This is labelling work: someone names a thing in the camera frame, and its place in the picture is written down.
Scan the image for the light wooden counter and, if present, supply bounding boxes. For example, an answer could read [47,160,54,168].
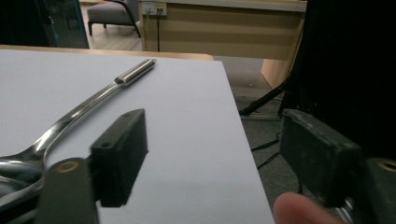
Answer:
[138,0,308,90]

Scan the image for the dark glass cabinet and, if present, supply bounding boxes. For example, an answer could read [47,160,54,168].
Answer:
[0,0,91,49]

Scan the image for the stainless steel ladle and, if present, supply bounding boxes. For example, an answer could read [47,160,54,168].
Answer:
[0,58,158,213]

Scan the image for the grey armchair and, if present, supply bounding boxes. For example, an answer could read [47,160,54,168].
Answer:
[86,0,142,38]

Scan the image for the black stand leg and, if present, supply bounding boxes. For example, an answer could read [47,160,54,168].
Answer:
[238,81,291,117]

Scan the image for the black power cable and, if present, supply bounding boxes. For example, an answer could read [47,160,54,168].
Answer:
[156,8,162,52]

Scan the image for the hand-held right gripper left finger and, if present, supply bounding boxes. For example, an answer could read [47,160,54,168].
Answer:
[90,107,149,208]

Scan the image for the black floor cable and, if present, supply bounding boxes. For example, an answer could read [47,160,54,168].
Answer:
[256,151,281,171]
[250,138,280,153]

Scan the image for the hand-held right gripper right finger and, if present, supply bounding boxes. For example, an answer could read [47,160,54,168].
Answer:
[278,108,367,209]

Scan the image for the black curtain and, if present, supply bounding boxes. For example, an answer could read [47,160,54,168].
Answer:
[277,0,396,161]

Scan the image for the white wall socket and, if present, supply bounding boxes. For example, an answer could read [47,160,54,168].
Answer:
[141,1,168,17]

